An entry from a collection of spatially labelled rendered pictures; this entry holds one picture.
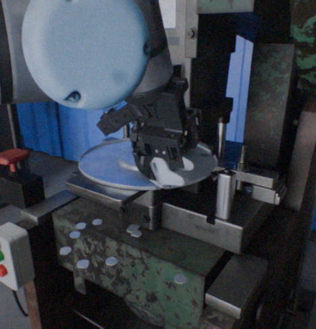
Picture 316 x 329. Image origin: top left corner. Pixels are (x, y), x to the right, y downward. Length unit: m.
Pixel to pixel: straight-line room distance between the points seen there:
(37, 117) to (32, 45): 2.91
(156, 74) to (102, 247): 0.44
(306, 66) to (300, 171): 0.55
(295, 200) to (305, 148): 0.14
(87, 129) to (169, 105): 2.25
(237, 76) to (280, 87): 1.06
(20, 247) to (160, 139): 0.46
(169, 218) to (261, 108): 0.37
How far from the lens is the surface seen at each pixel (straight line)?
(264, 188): 0.72
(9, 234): 0.80
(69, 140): 2.83
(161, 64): 0.40
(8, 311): 1.56
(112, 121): 0.50
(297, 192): 0.96
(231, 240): 0.65
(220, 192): 0.63
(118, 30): 0.20
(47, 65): 0.19
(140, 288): 0.72
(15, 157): 0.85
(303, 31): 0.39
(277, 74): 0.87
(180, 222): 0.69
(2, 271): 0.84
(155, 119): 0.45
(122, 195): 0.56
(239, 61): 1.91
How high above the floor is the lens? 1.04
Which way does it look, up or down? 22 degrees down
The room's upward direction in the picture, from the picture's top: straight up
